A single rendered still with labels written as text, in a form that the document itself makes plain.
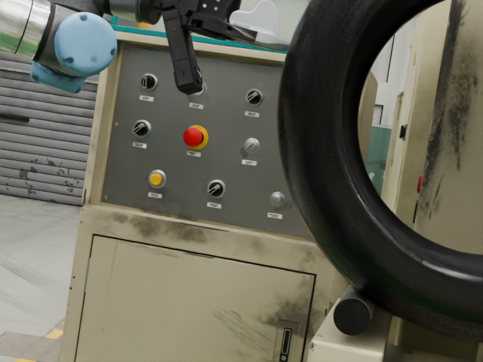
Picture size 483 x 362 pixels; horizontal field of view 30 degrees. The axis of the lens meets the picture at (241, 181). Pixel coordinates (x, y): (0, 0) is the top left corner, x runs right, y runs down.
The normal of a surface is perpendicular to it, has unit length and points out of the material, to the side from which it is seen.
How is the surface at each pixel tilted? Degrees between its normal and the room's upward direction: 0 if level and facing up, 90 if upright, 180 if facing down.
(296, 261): 90
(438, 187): 90
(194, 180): 90
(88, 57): 90
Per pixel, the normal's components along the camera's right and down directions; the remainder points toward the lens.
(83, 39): 0.34, 0.11
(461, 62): -0.20, 0.02
